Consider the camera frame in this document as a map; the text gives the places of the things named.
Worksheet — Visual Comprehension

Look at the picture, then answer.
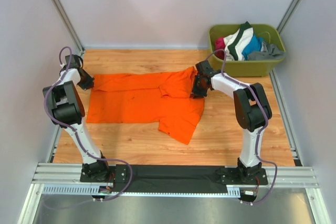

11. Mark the orange t shirt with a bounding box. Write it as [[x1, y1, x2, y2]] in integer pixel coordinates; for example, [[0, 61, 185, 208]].
[[87, 67, 205, 145]]

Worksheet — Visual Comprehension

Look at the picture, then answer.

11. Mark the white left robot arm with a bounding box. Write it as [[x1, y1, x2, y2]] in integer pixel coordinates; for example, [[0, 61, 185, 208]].
[[43, 55, 111, 183]]

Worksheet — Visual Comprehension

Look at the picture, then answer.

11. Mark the white and green shirt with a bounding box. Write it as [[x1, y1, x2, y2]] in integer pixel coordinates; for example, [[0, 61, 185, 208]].
[[223, 22, 254, 61]]

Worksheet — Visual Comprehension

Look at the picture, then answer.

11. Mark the right aluminium corner post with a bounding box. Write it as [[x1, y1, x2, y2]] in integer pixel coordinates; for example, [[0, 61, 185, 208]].
[[277, 0, 317, 33]]

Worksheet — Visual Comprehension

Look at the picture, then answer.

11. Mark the grey shirt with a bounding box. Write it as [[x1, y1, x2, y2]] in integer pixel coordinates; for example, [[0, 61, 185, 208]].
[[247, 44, 286, 61]]

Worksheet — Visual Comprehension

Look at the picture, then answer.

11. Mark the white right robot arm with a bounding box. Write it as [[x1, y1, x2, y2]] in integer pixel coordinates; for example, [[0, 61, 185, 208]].
[[191, 60, 272, 185]]

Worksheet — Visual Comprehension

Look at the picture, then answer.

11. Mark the aluminium corner post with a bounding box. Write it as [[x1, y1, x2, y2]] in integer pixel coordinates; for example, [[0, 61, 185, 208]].
[[51, 0, 85, 52], [277, 0, 317, 33]]

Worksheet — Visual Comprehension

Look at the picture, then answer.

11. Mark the slotted cable duct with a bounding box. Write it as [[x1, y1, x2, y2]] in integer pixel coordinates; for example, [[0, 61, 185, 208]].
[[43, 184, 240, 198]]

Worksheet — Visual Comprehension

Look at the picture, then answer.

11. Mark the aluminium front rail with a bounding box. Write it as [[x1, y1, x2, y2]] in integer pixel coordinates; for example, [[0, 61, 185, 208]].
[[31, 163, 319, 188]]

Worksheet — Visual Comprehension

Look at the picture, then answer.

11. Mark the magenta shirt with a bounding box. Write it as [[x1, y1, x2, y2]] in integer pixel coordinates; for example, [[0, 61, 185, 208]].
[[214, 37, 226, 60]]

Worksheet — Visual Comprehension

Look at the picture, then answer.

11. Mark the left aluminium corner post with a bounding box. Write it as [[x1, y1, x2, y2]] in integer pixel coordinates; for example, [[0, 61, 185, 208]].
[[51, 0, 85, 52]]

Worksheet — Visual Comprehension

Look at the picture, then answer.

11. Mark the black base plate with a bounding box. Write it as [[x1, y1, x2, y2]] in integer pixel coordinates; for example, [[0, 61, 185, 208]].
[[80, 164, 268, 194]]

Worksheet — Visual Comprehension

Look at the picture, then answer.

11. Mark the blue shirt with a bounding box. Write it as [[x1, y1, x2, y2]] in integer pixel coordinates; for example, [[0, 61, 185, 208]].
[[242, 34, 264, 60]]

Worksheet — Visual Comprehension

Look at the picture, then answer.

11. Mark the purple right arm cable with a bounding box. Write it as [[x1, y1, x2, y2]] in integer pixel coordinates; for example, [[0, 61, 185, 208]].
[[203, 49, 278, 205]]

